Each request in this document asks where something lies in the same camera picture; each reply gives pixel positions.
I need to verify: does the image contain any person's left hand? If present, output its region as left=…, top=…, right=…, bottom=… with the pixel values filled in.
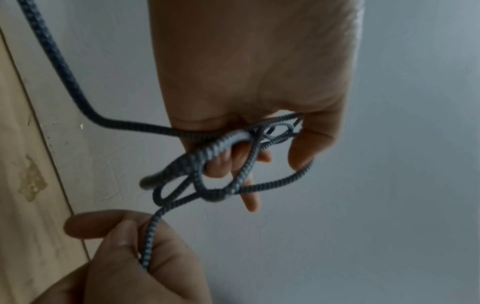
left=148, top=0, right=366, bottom=213

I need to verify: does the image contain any person's right hand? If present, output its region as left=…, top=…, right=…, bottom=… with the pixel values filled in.
left=28, top=209, right=206, bottom=304

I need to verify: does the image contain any grey braided rope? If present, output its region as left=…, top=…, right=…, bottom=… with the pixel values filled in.
left=15, top=0, right=315, bottom=271

